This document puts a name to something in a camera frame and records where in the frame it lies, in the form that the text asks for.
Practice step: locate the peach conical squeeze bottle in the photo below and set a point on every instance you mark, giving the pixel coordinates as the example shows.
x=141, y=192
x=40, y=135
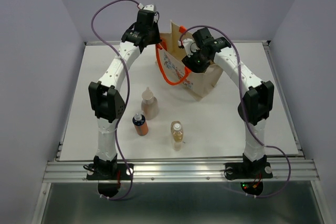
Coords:
x=149, y=104

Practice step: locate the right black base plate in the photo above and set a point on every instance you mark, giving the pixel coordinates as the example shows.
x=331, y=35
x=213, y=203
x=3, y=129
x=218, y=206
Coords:
x=250, y=174

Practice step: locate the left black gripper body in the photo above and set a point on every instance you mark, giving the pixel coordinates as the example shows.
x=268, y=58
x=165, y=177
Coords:
x=153, y=32

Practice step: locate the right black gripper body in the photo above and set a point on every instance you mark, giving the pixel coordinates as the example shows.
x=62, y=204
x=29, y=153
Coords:
x=197, y=62

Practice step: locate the cream canvas bag orange handles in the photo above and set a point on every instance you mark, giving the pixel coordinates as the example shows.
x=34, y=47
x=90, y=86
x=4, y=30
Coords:
x=169, y=60

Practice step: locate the orange bottle blue cap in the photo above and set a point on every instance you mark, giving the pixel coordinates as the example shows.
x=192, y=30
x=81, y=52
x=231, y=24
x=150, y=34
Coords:
x=140, y=124

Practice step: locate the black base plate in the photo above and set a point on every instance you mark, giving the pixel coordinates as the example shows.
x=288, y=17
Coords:
x=250, y=174
x=109, y=183

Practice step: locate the clear amber liquid bottle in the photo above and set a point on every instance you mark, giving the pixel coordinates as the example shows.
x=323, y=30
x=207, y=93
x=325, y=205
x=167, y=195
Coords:
x=177, y=135

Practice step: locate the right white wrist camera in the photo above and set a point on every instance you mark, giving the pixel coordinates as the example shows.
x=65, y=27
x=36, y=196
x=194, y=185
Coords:
x=189, y=45

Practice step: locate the aluminium frame rail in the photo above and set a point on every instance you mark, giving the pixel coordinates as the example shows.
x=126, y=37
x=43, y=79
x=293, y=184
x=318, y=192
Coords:
x=186, y=190

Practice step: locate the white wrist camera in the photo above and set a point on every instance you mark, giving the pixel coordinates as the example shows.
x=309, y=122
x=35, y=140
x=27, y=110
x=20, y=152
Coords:
x=150, y=7
x=189, y=45

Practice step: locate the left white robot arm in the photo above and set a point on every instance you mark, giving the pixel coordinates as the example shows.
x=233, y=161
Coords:
x=105, y=98

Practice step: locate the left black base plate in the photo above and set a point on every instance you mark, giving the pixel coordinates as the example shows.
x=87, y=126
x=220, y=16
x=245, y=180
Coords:
x=109, y=183

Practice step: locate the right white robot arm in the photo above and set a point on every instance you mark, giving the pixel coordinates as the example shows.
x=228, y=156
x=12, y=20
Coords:
x=256, y=97

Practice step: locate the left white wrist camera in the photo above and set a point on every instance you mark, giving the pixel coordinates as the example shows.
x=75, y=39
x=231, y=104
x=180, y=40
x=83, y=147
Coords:
x=150, y=7

